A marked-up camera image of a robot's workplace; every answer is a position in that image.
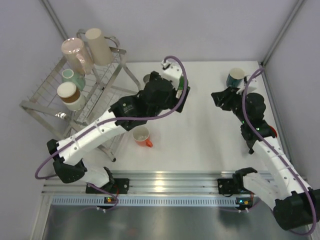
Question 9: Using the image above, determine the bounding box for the dark brown mug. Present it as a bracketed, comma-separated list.
[268, 125, 278, 138]

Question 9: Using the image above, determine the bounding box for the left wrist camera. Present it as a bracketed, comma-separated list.
[160, 60, 183, 89]

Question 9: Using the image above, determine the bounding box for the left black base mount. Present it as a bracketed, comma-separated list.
[98, 167, 130, 194]

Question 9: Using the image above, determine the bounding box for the steel cup with cork base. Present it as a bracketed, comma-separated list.
[56, 81, 86, 112]

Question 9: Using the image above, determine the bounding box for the steel cup with brown band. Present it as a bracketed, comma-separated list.
[143, 74, 150, 85]

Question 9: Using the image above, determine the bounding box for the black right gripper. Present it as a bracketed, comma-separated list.
[211, 85, 249, 124]

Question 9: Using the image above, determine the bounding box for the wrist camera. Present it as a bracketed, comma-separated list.
[160, 60, 183, 89]
[236, 76, 257, 96]

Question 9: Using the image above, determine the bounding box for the stainless steel dish rack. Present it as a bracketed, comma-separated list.
[19, 28, 146, 163]

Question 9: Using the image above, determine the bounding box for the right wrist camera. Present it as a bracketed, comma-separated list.
[236, 76, 257, 96]

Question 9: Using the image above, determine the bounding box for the tall beige cup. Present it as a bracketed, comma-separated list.
[85, 28, 113, 66]

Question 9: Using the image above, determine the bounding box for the orange mug white inside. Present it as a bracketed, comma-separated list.
[132, 125, 153, 148]

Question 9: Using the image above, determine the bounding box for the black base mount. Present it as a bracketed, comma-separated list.
[98, 167, 130, 194]
[217, 168, 250, 197]

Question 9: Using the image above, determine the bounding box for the dark teal cup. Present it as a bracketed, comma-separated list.
[226, 67, 245, 88]

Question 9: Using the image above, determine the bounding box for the iridescent pink mug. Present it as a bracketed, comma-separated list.
[61, 37, 94, 75]

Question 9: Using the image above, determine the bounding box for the aluminium mounting rail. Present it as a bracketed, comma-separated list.
[41, 170, 234, 195]

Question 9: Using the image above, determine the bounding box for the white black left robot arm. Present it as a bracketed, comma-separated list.
[47, 69, 189, 193]

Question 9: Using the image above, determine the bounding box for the perforated cable duct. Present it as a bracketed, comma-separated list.
[51, 195, 243, 207]

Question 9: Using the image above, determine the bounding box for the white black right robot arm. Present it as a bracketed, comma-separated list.
[211, 87, 320, 231]

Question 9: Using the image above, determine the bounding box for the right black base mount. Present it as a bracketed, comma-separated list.
[217, 168, 250, 197]

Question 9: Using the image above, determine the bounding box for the floral mug green inside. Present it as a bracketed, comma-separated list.
[176, 75, 185, 99]

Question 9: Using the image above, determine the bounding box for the teal green mug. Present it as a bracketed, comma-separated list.
[62, 68, 86, 91]

